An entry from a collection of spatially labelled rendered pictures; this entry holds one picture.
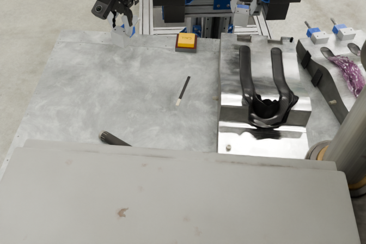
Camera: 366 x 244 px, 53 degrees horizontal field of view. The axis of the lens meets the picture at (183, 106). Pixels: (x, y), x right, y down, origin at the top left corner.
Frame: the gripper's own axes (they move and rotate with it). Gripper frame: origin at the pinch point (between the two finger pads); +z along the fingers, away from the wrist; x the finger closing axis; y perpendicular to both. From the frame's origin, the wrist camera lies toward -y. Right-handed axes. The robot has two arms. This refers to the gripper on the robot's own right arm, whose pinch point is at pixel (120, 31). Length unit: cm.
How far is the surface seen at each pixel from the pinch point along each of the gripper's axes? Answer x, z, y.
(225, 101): -42.8, 1.7, -8.6
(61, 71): 17.4, 15.0, -14.7
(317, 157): -69, -35, -41
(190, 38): -15.9, 11.4, 20.7
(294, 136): -64, 9, -5
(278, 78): -52, 7, 14
